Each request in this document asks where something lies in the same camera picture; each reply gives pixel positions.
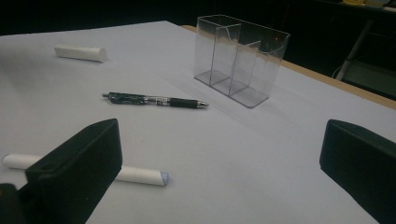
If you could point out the clear plastic pen holder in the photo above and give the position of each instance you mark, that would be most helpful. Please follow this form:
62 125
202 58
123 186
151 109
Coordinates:
249 97

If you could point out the white chalk stick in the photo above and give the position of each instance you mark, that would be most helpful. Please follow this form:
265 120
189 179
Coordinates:
79 53
140 175

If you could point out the grey metal stand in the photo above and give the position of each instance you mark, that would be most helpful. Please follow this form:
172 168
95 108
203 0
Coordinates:
355 53

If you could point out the black retractable pen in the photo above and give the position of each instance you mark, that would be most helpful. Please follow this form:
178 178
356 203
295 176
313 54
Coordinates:
183 102

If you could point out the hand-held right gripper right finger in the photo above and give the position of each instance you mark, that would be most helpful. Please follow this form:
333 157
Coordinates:
361 165

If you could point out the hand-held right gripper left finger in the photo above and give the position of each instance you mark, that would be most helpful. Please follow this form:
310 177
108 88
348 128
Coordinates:
74 174

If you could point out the white table sheet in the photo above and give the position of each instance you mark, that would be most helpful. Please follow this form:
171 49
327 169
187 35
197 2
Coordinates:
218 155

